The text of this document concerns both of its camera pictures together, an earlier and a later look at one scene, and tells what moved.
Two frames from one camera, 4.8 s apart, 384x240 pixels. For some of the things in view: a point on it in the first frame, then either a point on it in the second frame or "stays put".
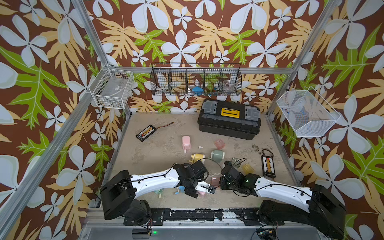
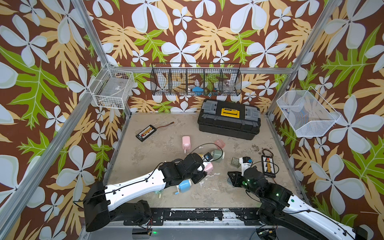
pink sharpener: x=201 y=193 -> x=208 y=167
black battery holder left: x=146 y=132 stays put
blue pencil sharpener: x=181 y=189 stays put
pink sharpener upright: x=186 y=143 stays put
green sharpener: x=160 y=192 stays put
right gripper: x=221 y=181 -> x=235 y=178
